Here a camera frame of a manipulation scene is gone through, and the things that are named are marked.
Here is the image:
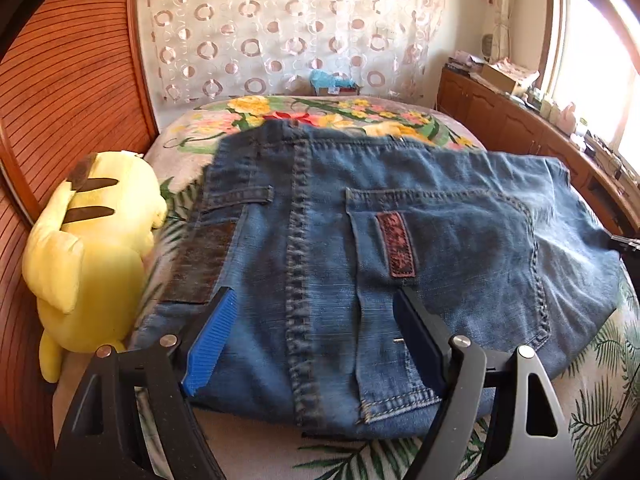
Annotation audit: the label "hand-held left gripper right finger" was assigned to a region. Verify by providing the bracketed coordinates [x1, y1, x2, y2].
[392, 287, 581, 480]

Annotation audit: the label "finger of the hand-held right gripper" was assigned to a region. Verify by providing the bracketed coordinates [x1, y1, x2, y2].
[607, 232, 640, 257]

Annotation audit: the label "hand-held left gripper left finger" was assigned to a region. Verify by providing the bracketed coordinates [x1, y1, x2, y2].
[55, 287, 238, 480]

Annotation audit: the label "blue denim pants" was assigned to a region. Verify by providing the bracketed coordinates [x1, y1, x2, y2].
[132, 120, 623, 441]

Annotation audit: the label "yellow plush toy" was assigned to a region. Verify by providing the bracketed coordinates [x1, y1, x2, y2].
[22, 150, 168, 383]

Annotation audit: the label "leaf printed bed sheet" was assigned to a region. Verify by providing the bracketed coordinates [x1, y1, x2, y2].
[120, 160, 640, 480]

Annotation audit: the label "window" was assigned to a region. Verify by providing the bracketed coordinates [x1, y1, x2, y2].
[545, 0, 640, 161]

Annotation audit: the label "wooden cabinet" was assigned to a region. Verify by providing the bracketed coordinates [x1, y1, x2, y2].
[436, 67, 640, 241]

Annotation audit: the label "cardboard box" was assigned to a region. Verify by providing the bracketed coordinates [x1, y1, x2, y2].
[481, 62, 541, 96]

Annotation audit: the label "floral blanket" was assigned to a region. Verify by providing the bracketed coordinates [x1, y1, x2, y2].
[145, 94, 488, 196]

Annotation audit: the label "stack of books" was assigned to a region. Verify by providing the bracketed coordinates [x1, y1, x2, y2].
[446, 50, 486, 76]

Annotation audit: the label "cream window curtain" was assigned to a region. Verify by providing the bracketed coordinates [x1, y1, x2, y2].
[480, 0, 536, 66]

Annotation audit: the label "blue toy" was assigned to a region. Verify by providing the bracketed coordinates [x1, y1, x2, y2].
[309, 70, 363, 97]

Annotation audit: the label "wooden louvered wardrobe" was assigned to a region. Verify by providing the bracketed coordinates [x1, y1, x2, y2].
[0, 0, 161, 461]

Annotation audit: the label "sheer curtain with circles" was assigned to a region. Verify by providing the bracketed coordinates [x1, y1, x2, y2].
[145, 0, 446, 106]

